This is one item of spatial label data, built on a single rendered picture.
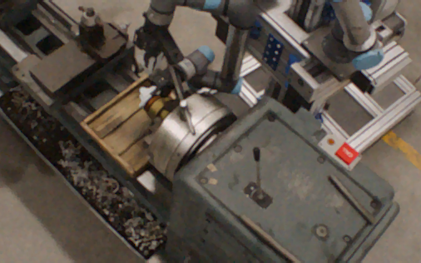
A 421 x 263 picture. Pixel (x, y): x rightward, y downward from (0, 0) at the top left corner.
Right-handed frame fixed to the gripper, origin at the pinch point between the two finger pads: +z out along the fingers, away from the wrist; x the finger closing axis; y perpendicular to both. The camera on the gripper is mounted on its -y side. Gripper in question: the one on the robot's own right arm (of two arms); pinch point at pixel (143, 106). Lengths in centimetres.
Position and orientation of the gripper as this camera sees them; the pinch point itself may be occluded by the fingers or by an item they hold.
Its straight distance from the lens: 193.1
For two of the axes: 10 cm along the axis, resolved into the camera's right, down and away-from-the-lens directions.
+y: -7.1, -6.3, 3.1
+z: -7.0, 5.7, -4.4
